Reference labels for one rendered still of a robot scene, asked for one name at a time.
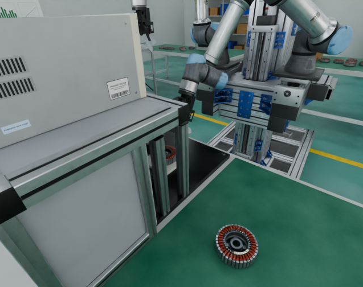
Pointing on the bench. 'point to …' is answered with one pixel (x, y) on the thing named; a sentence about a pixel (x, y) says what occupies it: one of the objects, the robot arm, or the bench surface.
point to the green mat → (347, 270)
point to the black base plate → (195, 150)
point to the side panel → (85, 226)
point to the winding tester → (60, 72)
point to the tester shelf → (74, 152)
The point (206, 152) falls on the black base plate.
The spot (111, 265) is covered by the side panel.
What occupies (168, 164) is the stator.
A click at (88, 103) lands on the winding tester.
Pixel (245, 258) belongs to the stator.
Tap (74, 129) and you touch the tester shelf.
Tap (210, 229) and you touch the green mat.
